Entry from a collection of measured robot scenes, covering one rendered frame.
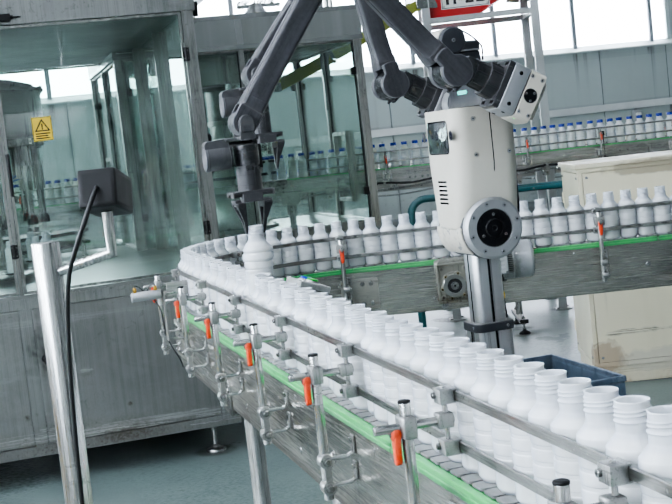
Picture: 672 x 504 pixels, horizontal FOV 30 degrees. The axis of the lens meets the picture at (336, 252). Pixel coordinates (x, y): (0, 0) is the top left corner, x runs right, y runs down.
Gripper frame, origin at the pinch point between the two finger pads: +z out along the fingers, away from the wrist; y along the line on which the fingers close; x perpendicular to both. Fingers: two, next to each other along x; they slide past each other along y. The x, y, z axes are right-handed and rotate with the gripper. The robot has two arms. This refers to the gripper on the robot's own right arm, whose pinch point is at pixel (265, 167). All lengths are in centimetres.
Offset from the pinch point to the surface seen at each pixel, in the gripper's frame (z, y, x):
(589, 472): 30, 19, 211
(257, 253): 18, 15, 48
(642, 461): 27, 18, 222
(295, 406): 45, 21, 92
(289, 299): 25, 17, 81
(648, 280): 56, -145, -61
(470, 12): -84, -295, -548
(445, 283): 48, -74, -71
